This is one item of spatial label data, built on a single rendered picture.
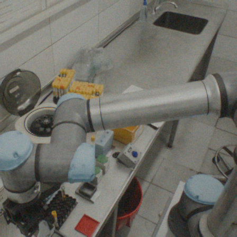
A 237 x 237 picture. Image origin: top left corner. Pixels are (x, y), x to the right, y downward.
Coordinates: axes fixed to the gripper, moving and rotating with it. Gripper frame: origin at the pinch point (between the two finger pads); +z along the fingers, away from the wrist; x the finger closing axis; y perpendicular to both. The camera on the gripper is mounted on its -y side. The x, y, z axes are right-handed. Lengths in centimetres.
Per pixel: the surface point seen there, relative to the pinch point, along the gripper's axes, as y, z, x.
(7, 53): -50, -11, -61
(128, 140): -60, 21, -2
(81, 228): -14.8, 24.4, 2.4
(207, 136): -184, 113, 26
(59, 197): -20.1, 22.5, -11.4
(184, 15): -233, 26, -30
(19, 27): -57, -22, -58
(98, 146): -45.7, 15.9, -9.3
